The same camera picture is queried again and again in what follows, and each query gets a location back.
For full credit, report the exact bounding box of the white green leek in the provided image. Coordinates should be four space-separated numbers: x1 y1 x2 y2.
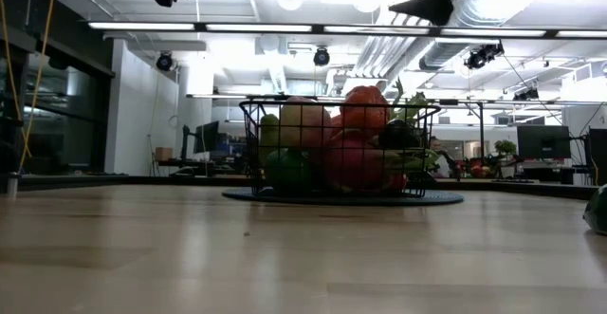
388 79 442 173

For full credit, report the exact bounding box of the orange-red bell pepper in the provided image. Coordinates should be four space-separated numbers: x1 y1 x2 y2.
331 84 391 139

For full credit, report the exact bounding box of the small green avocado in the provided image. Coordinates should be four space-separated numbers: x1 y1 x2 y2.
377 118 422 150

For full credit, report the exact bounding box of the pink white peach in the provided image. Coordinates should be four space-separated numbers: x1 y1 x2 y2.
278 96 333 150

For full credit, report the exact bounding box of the pink dragon fruit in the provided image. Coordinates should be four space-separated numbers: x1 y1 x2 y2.
322 131 409 194

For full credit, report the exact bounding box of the magenta round fruit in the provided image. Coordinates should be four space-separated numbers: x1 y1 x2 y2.
386 174 410 193

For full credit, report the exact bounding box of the bright green lime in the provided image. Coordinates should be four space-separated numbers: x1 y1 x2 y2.
263 148 314 194

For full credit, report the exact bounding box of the long linear ceiling light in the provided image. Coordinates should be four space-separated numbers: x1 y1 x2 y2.
87 19 607 40
187 93 607 107

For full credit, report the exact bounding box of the black ceiling spotlight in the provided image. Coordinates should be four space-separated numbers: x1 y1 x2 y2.
312 46 331 67
155 51 175 72

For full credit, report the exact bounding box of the person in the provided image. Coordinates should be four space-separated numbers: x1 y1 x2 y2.
429 136 459 178

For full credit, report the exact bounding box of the black computer monitor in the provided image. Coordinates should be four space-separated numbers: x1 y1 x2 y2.
516 123 572 160
192 120 221 155
587 127 607 187

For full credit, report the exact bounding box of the green potted plant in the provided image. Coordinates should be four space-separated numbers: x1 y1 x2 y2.
493 139 518 157

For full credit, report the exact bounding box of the pile of colourful toys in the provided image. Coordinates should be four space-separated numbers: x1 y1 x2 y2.
457 155 499 180

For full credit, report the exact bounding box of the dark round mat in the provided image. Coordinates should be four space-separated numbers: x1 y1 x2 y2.
221 188 465 207

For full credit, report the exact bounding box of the watermelon slice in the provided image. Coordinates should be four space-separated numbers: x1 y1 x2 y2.
581 183 607 237

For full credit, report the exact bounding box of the black ceiling camera rig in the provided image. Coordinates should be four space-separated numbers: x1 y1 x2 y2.
511 87 541 102
463 41 506 71

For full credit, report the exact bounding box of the black wire basket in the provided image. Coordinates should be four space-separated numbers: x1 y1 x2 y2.
238 96 442 200

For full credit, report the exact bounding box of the yellow cable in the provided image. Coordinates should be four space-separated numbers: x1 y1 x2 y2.
16 0 59 173
0 0 32 159

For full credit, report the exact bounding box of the black metal table frame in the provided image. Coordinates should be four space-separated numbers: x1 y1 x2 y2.
0 174 607 201

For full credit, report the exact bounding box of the grey cylindrical post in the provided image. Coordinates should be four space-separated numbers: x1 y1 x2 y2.
5 171 20 199

